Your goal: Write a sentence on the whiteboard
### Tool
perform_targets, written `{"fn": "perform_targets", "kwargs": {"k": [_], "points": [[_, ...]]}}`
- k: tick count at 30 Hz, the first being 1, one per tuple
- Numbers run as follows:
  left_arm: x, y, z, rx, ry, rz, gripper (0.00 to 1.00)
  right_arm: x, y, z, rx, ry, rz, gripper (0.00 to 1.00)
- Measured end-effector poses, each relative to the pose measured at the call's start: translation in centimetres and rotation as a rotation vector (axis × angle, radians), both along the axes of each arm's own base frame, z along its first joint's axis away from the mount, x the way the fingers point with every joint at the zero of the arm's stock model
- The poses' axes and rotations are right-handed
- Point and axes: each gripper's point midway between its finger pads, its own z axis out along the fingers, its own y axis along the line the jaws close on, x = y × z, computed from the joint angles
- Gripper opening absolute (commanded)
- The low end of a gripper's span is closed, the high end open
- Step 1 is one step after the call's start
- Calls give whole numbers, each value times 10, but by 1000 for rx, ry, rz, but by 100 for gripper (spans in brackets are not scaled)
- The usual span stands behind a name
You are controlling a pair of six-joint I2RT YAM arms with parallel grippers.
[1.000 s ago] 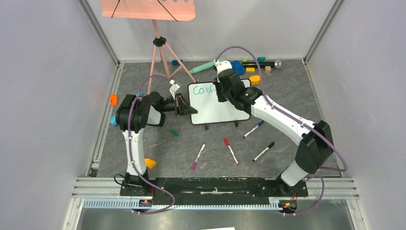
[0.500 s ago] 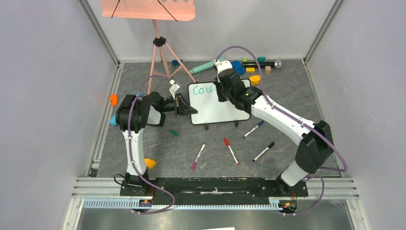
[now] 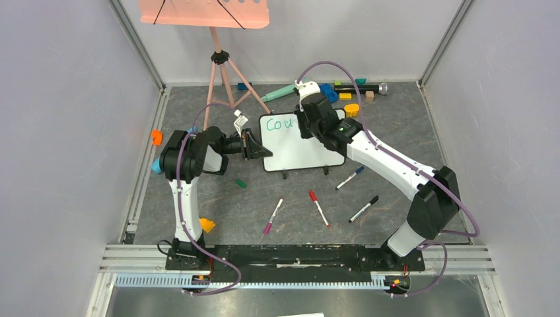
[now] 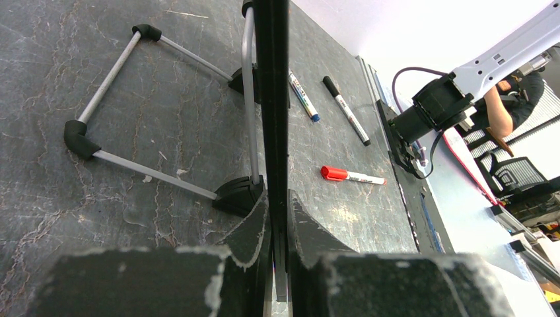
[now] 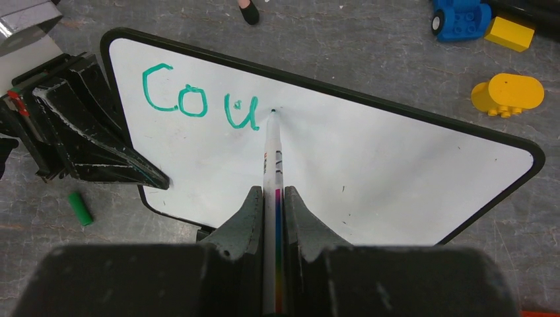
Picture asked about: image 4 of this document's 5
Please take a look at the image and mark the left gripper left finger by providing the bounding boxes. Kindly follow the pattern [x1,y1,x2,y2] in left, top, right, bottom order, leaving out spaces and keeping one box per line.
[28,194,272,316]

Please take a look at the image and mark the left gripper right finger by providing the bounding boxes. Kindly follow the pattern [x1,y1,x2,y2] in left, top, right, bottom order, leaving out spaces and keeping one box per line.
[287,191,514,316]

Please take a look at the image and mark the white whiteboard black frame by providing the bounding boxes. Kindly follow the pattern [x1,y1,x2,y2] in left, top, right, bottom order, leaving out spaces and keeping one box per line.
[254,1,289,302]

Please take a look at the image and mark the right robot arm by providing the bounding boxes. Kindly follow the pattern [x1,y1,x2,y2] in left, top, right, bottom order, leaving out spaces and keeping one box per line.
[388,1,559,143]

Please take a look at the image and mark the metal whiteboard stand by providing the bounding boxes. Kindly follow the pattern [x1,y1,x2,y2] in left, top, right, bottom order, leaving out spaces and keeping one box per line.
[63,0,266,219]

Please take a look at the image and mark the red cap marker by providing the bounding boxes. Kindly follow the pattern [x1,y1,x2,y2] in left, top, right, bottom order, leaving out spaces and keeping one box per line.
[320,166,387,185]

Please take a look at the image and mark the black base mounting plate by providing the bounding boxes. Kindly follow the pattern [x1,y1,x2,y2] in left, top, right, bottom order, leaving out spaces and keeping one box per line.
[376,99,456,255]

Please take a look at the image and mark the blue cap marker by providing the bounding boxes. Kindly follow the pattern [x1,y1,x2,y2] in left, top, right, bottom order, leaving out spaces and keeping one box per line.
[288,69,320,122]

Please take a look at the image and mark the black cap marker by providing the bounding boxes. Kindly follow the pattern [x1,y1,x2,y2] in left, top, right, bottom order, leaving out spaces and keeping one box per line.
[322,76,371,146]

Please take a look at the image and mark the black mesh office chair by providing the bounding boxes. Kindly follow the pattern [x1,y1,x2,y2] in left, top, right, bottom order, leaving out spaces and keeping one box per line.
[475,153,559,199]

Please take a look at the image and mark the person in black shirt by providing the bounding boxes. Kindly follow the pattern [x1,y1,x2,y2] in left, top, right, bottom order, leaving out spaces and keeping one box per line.
[471,70,544,138]

